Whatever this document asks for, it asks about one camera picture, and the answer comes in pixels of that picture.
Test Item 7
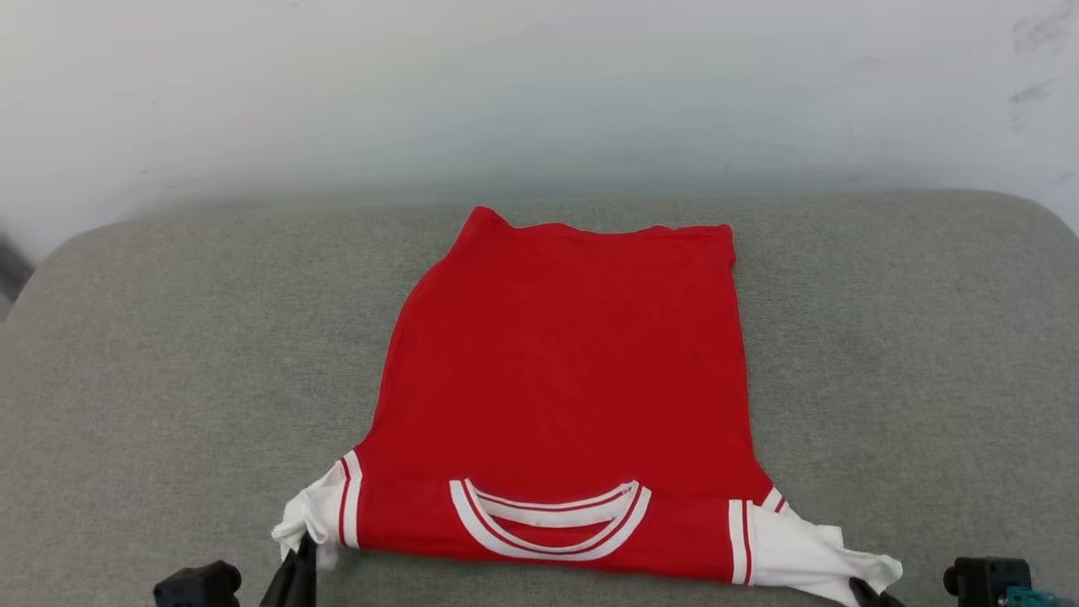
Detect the grey metal rail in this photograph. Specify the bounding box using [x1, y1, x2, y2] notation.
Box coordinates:
[0, 236, 36, 300]

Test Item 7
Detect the grey fabric sofa seat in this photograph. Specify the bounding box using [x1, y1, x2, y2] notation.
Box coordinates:
[0, 190, 1079, 607]

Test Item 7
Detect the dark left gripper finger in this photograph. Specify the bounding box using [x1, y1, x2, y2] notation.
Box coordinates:
[260, 535, 319, 607]

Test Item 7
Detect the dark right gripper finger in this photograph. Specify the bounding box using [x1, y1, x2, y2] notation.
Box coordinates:
[847, 577, 907, 607]

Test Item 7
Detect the teal right camera connector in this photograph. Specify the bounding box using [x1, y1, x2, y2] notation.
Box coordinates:
[1003, 586, 1067, 607]

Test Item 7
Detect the red white-trimmed t-shirt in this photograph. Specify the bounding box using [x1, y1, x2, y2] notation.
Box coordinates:
[271, 206, 905, 607]

